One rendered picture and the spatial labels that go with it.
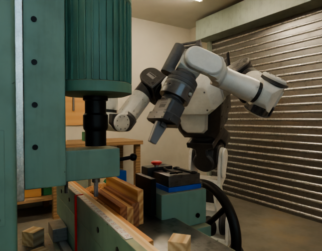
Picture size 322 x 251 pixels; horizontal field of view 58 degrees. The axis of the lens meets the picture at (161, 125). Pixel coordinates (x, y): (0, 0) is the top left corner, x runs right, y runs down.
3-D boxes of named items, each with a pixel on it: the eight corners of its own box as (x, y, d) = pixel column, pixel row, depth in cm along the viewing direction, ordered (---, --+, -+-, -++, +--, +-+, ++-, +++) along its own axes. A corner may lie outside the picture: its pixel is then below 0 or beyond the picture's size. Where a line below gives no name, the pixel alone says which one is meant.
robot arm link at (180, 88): (187, 132, 77) (205, 94, 80) (160, 114, 73) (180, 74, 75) (163, 131, 88) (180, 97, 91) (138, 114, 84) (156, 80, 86)
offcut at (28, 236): (33, 239, 82) (33, 225, 82) (44, 241, 80) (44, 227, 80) (21, 245, 78) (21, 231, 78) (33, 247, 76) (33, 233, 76)
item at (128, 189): (143, 223, 66) (143, 189, 66) (137, 225, 65) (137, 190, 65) (110, 201, 84) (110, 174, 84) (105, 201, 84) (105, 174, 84)
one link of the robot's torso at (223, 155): (204, 220, 163) (196, 141, 152) (235, 226, 154) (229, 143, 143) (193, 236, 150) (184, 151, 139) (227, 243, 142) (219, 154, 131)
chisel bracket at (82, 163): (120, 182, 71) (120, 147, 70) (60, 189, 64) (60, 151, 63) (109, 177, 77) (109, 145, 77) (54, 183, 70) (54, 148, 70)
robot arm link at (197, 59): (174, 72, 87) (215, 90, 88) (182, 61, 78) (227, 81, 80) (181, 54, 88) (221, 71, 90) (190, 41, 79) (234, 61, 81)
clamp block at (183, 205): (207, 223, 75) (207, 188, 75) (162, 233, 68) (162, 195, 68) (176, 207, 88) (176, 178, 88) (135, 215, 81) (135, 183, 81)
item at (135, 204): (139, 226, 65) (139, 202, 64) (132, 228, 64) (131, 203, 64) (109, 204, 81) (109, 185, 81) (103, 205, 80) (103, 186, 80)
